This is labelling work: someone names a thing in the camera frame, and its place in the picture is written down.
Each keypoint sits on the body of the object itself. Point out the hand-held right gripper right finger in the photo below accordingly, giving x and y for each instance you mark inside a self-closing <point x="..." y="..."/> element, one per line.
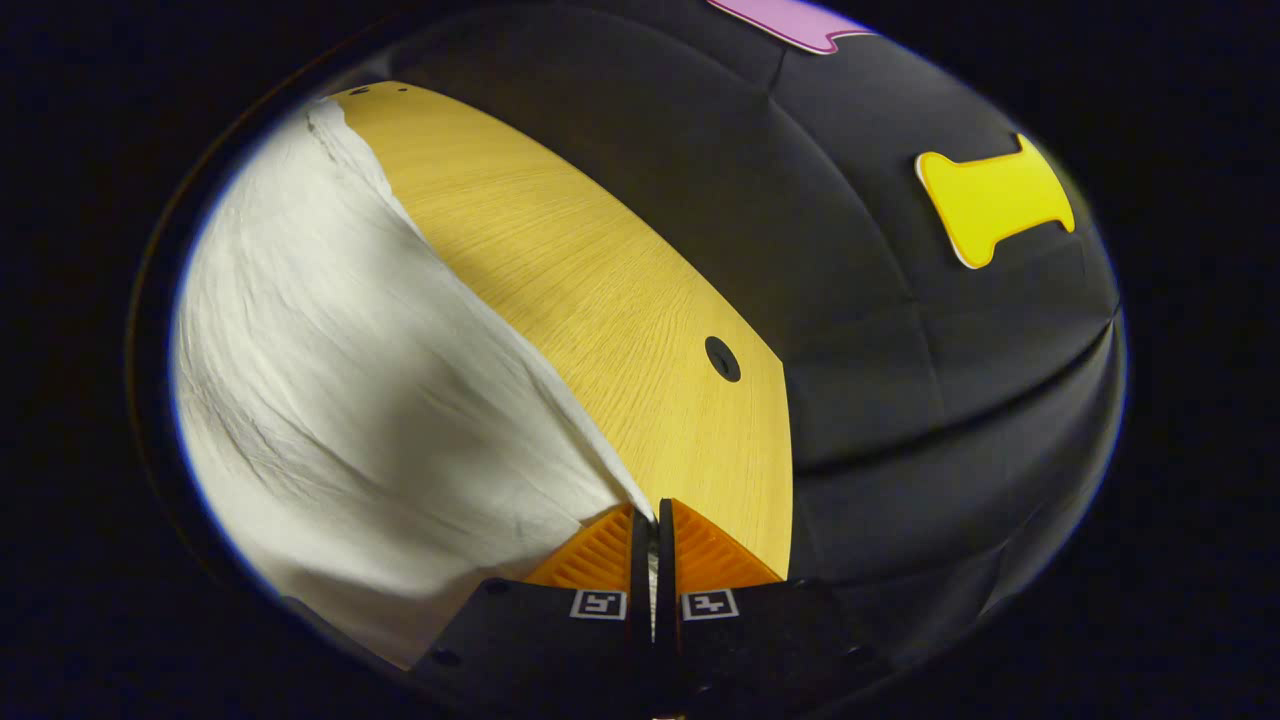
<point x="667" y="640"/>

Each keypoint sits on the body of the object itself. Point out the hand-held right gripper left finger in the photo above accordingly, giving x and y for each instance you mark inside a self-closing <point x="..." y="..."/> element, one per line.
<point x="640" y="640"/>

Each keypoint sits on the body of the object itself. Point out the white jeans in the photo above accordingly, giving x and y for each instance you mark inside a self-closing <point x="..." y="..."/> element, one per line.
<point x="380" y="400"/>

